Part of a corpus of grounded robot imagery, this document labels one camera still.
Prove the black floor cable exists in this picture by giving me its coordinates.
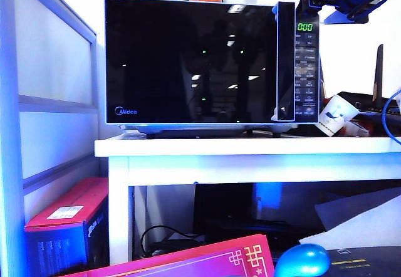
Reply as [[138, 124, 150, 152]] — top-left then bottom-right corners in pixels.
[[140, 224, 206, 259]]

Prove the glossy blue rounded object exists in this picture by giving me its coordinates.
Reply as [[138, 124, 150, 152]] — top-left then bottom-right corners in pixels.
[[275, 243, 332, 277]]

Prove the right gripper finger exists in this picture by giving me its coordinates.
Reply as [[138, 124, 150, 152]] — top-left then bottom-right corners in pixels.
[[323, 6, 371, 26]]

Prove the black power adapter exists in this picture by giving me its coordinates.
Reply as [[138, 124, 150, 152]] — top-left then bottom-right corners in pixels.
[[149, 238, 207, 258]]

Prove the black computer case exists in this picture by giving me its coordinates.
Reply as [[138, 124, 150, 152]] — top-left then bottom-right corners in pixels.
[[193, 182, 255, 237]]

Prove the blue cable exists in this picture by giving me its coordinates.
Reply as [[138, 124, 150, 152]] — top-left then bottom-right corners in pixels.
[[381, 88, 401, 147]]

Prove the white foam sheet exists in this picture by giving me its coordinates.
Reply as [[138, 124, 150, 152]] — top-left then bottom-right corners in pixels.
[[299, 186, 401, 250]]

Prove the white table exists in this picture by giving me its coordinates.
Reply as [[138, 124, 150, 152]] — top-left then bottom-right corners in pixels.
[[93, 133, 401, 267]]

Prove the red and white packet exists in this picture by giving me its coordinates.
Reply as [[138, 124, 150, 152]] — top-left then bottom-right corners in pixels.
[[340, 116, 389, 138]]

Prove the black glass microwave door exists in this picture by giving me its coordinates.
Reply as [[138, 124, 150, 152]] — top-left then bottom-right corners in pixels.
[[104, 0, 297, 124]]

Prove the white blue-print paper cup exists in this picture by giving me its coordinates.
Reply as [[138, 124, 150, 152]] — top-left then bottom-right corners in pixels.
[[314, 93, 361, 138]]

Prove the red and black ASUS box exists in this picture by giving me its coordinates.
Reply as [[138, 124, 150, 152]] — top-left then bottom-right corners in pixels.
[[24, 176, 110, 277]]

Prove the black router with antennas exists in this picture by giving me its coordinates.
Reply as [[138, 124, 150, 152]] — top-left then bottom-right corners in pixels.
[[318, 43, 401, 125]]

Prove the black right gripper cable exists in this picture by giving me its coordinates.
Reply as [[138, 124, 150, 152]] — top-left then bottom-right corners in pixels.
[[346, 0, 401, 20]]

